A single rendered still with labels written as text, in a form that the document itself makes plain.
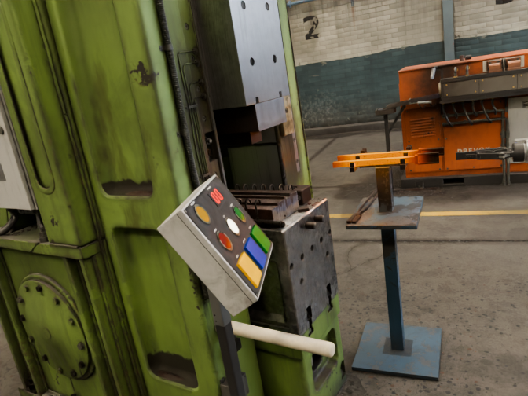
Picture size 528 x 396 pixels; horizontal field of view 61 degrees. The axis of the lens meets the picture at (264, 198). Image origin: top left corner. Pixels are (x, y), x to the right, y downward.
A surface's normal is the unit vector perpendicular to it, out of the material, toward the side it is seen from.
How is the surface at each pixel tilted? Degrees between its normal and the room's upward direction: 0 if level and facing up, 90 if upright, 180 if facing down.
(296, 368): 89
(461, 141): 90
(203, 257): 90
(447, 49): 90
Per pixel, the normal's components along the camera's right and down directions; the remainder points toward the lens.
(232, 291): -0.13, 0.29
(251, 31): 0.83, 0.02
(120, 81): -0.53, 0.29
